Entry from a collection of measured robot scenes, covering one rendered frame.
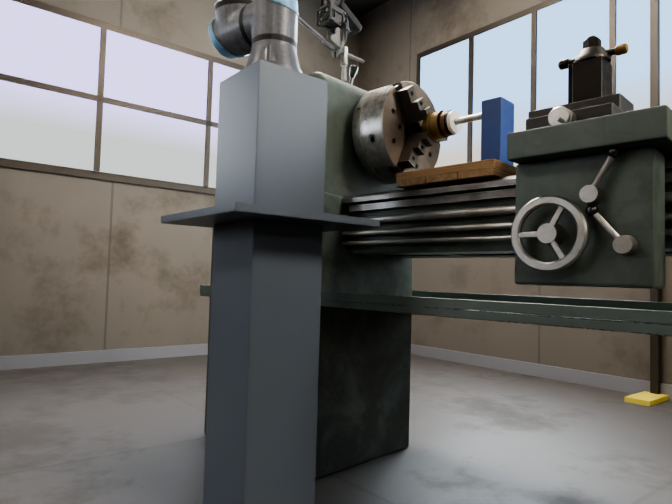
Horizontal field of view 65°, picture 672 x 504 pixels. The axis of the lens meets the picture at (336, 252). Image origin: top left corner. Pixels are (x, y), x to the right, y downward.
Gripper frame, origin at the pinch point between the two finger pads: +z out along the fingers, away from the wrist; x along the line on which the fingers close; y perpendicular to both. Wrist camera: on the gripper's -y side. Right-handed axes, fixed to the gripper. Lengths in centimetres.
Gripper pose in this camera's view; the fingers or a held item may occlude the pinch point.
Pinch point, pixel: (337, 54)
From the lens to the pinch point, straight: 189.0
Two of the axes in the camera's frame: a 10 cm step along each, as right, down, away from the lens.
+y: -7.0, -0.6, -7.1
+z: -0.3, 10.0, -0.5
